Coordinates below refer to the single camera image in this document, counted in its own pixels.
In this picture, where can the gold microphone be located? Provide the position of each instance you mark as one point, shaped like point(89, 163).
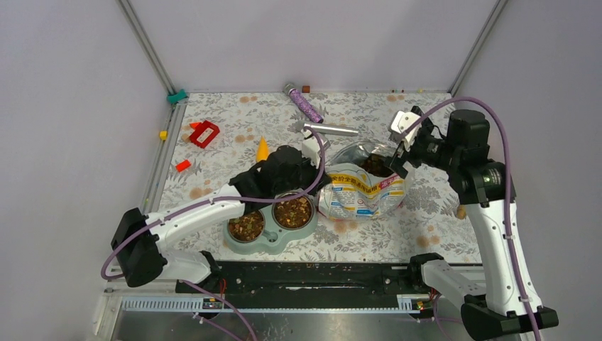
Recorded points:
point(461, 212)

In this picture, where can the silver metal microphone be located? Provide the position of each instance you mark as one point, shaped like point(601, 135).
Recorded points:
point(328, 128)

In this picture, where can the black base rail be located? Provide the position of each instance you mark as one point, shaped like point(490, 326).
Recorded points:
point(314, 286)

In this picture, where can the floral table mat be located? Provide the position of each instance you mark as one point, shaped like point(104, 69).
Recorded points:
point(425, 222)

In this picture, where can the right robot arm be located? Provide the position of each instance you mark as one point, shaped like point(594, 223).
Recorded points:
point(508, 303)

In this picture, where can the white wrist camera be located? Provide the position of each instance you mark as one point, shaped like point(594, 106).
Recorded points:
point(401, 122)
point(313, 146)

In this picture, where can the pet food bag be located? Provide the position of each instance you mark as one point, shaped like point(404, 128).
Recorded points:
point(363, 186)

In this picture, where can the small orange-red block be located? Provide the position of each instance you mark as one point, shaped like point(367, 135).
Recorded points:
point(182, 166)

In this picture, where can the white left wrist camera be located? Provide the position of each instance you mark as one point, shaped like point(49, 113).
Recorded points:
point(313, 146)

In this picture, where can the purple glitter microphone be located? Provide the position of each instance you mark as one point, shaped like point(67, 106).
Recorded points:
point(302, 104)

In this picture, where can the yellow plastic scoop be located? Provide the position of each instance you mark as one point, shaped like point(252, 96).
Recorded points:
point(262, 150)

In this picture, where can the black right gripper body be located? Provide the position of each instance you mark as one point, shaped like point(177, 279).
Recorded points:
point(429, 149)

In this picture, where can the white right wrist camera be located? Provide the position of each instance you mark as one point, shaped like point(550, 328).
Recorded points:
point(401, 122)

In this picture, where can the green double pet bowl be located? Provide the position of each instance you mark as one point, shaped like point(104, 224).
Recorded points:
point(272, 228)

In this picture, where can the teal corner clip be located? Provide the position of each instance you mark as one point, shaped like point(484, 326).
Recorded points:
point(178, 96)

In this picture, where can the red plastic block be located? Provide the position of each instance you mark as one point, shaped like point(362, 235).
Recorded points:
point(204, 133)

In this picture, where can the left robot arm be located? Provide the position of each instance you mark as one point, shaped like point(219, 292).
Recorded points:
point(142, 246)

